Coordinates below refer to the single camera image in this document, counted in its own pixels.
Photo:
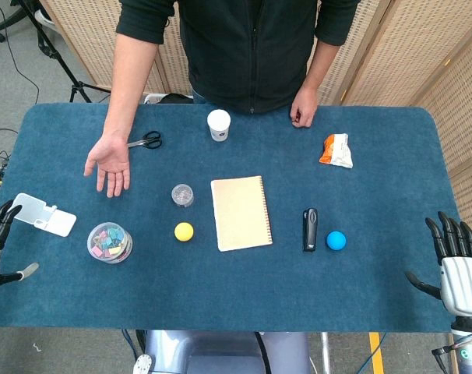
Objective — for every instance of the robot right five-finger hand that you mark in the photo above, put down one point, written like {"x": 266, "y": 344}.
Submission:
{"x": 460, "y": 272}

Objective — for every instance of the person's open palm hand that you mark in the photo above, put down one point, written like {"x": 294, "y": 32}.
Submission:
{"x": 110, "y": 161}

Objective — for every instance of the person's closed fist hand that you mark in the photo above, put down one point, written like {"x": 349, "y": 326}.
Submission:
{"x": 304, "y": 111}

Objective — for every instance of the person's forearm with fist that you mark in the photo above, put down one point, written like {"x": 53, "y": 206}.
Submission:
{"x": 315, "y": 64}

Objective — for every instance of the person's forearm with open hand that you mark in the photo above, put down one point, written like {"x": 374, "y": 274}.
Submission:
{"x": 129, "y": 83}

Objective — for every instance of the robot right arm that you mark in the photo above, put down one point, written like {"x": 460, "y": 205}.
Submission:
{"x": 467, "y": 344}

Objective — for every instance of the orange and white snack bag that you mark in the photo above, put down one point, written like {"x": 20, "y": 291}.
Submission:
{"x": 337, "y": 150}

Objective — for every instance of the white folding phone stand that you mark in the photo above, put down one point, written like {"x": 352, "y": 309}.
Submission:
{"x": 45, "y": 215}

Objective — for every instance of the small clear jar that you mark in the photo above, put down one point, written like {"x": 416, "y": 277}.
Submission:
{"x": 182, "y": 195}

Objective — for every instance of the clear tub of coloured clips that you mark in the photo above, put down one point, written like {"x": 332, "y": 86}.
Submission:
{"x": 110, "y": 242}

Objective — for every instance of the white paper cup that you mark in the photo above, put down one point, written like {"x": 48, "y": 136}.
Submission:
{"x": 219, "y": 124}

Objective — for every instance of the person in black jacket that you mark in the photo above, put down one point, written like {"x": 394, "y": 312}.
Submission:
{"x": 240, "y": 46}

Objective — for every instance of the yellow ball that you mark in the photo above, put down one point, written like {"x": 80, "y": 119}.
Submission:
{"x": 184, "y": 231}

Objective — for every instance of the yellow floor tape strip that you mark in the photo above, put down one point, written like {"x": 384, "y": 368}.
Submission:
{"x": 376, "y": 352}

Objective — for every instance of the black stapler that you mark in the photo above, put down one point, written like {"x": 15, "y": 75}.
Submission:
{"x": 310, "y": 229}

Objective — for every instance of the black tripod stand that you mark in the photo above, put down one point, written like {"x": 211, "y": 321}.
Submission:
{"x": 57, "y": 54}

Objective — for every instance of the beige spiral notebook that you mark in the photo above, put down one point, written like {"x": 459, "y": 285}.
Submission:
{"x": 240, "y": 213}

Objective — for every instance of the blue ball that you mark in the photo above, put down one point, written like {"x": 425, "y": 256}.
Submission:
{"x": 336, "y": 240}

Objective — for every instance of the blue felt table mat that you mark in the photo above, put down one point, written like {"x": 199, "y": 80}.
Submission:
{"x": 236, "y": 272}

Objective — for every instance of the black office chair base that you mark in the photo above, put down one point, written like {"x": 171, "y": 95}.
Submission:
{"x": 10, "y": 17}

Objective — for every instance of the robot grey torso base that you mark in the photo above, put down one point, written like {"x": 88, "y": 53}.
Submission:
{"x": 220, "y": 352}

